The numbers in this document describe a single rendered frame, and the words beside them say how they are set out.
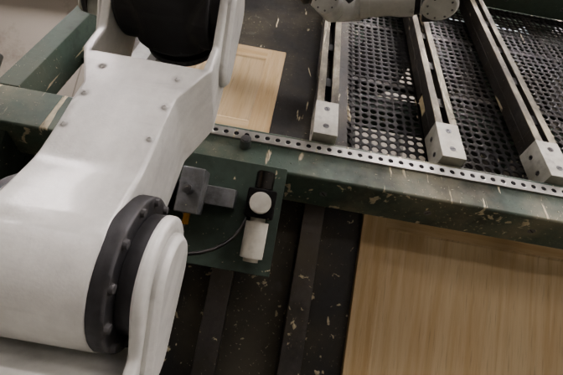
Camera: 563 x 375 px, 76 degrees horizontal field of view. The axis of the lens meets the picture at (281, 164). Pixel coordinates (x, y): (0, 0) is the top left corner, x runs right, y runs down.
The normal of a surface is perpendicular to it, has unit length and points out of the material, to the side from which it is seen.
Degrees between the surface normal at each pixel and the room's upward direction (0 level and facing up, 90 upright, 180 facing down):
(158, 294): 98
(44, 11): 90
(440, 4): 165
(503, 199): 60
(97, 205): 50
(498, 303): 90
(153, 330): 102
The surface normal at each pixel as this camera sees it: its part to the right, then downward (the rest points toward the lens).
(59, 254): 0.08, -0.39
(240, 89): 0.12, -0.63
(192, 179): 0.04, -0.17
